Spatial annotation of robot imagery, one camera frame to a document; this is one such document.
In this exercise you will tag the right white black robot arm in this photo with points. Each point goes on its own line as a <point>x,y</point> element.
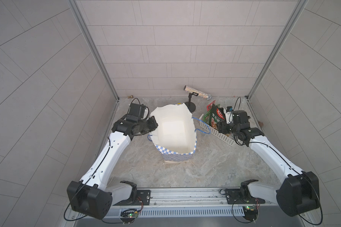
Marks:
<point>299,190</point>

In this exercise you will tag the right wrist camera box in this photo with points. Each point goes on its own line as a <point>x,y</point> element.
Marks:
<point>228,114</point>

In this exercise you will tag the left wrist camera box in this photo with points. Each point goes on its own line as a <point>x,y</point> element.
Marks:
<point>138,112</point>

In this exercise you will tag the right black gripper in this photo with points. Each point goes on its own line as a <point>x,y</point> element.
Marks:
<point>221,127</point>

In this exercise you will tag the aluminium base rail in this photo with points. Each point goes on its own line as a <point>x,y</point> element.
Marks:
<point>185,197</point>

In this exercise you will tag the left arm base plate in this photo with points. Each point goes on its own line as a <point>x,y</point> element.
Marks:
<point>141,196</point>

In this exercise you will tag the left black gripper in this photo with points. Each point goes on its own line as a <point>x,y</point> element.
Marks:
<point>150,125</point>

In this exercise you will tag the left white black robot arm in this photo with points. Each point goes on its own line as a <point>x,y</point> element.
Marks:
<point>91,196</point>

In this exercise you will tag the blue checkered paper bag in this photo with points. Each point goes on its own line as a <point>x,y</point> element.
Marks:
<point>176,135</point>

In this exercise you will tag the dark fish seasoning packet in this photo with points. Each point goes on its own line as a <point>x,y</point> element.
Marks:
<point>216,115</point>

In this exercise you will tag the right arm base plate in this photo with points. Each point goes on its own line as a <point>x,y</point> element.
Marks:
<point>236,195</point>

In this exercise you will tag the right circuit board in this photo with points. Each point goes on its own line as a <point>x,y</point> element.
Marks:
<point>251,213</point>

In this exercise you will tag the circuit board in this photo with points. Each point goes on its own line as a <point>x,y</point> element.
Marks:
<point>130,214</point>
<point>251,213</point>

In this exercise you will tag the white perforated plastic basket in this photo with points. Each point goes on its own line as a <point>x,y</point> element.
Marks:
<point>216,132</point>

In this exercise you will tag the red condiment packet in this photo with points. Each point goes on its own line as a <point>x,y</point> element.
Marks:
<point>209,106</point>

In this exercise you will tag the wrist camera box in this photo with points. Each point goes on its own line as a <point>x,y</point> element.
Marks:
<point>228,114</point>
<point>138,112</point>

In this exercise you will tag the left circuit board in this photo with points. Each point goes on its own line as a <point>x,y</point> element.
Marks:
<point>130,214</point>

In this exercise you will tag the green condiment packet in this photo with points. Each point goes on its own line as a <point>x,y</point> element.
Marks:
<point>206,117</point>

